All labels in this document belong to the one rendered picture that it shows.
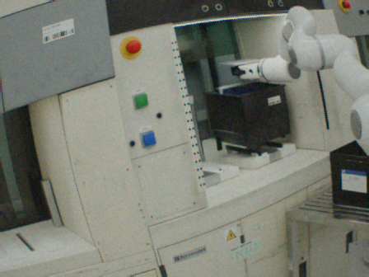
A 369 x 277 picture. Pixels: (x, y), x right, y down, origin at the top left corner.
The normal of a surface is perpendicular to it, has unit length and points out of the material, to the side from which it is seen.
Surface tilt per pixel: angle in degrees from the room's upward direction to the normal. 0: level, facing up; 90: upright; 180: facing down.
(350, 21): 90
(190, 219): 90
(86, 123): 90
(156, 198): 90
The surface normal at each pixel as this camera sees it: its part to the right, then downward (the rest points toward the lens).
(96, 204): 0.51, 0.05
